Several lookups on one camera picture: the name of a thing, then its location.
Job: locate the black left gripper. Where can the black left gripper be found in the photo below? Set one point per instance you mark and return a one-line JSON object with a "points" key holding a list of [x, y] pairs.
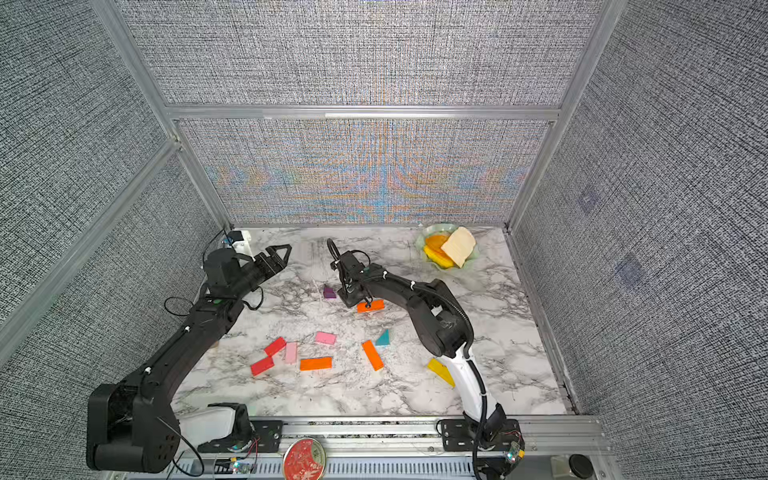
{"points": [[279, 264]]}

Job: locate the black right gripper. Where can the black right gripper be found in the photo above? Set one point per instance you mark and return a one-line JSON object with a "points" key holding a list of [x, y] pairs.
{"points": [[347, 301]]}

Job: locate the orange rectangle block top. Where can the orange rectangle block top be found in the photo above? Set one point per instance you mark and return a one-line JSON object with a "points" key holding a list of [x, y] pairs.
{"points": [[372, 306]]}

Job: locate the orange rectangle block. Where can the orange rectangle block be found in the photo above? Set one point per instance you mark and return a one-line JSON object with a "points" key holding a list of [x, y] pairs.
{"points": [[314, 364], [372, 306]]}

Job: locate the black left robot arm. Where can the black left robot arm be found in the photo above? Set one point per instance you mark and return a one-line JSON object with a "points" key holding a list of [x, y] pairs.
{"points": [[131, 425]]}

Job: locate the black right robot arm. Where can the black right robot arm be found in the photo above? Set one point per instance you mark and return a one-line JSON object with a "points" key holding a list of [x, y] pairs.
{"points": [[441, 324]]}

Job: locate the pink rectangle block flat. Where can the pink rectangle block flat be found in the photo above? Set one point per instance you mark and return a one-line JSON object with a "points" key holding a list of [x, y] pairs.
{"points": [[325, 338]]}

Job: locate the teal triangle block near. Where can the teal triangle block near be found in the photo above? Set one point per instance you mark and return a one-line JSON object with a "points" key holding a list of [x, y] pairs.
{"points": [[383, 340]]}

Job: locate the red rectangle block upper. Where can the red rectangle block upper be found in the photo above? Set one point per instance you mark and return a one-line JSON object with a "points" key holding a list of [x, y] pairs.
{"points": [[275, 347]]}

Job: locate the red rectangle block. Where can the red rectangle block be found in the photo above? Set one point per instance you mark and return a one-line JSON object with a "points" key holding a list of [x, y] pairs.
{"points": [[262, 366], [275, 347]]}

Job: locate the pink rectangle block upright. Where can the pink rectangle block upright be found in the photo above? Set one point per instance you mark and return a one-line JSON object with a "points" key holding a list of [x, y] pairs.
{"points": [[291, 353]]}

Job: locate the orange rectangle block diagonal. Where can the orange rectangle block diagonal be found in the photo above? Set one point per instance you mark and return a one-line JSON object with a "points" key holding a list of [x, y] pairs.
{"points": [[372, 355]]}

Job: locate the orange round food toy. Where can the orange round food toy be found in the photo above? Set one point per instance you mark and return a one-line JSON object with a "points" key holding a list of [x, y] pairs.
{"points": [[436, 241]]}

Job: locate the red rectangle block lower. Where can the red rectangle block lower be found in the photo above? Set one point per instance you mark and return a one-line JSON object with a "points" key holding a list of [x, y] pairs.
{"points": [[262, 366]]}

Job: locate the green glass plate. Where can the green glass plate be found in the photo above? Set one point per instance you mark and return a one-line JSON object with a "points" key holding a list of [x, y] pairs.
{"points": [[445, 227]]}

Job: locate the beige bread slice toy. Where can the beige bread slice toy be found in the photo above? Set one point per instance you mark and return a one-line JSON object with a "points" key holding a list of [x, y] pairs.
{"points": [[459, 246]]}

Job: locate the yellow rectangle block near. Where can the yellow rectangle block near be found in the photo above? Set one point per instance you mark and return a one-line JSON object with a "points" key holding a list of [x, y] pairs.
{"points": [[441, 371]]}

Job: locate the red round tin lid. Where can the red round tin lid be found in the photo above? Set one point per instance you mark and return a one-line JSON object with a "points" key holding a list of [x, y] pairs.
{"points": [[305, 459]]}

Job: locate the black knob on box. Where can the black knob on box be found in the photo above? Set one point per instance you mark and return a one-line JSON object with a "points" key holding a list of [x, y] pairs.
{"points": [[575, 466]]}

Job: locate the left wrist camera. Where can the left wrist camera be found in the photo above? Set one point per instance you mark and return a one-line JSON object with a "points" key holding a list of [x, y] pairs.
{"points": [[240, 241]]}

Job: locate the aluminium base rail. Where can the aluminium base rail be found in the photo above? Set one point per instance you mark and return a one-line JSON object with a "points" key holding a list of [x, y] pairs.
{"points": [[220, 445]]}

